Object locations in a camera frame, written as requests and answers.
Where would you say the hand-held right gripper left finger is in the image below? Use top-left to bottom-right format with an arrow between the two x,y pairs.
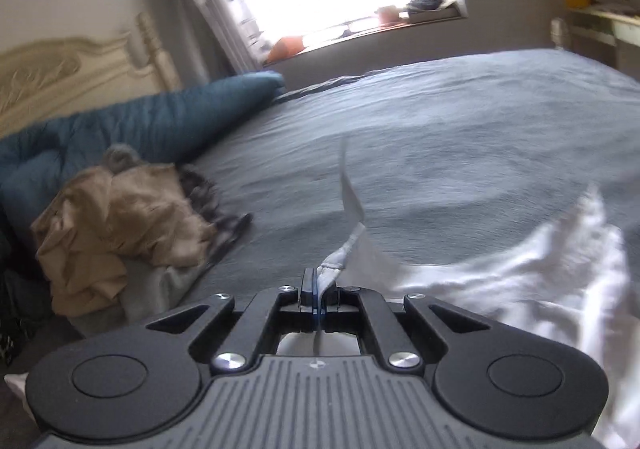
145,268 -> 321,375

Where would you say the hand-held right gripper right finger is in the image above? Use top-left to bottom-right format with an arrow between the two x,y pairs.
318,285 -> 493,373

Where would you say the white shirt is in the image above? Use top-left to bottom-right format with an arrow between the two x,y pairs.
277,136 -> 640,449

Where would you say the box with dark clothes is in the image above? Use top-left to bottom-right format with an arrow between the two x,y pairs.
405,0 -> 461,22

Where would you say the grey garment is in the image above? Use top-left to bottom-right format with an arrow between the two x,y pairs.
75,144 -> 254,337

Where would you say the grey bed blanket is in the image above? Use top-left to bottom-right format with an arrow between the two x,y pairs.
0,48 -> 640,380

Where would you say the beige garment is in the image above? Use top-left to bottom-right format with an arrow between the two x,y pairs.
30,161 -> 219,318

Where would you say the blue duvet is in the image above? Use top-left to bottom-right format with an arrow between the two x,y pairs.
0,70 -> 286,280

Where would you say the grey curtain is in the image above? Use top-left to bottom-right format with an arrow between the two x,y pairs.
150,0 -> 266,74

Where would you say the cream carved headboard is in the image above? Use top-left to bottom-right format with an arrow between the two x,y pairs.
0,11 -> 183,140

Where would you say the cream desk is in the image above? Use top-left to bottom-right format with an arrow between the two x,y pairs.
565,4 -> 640,68

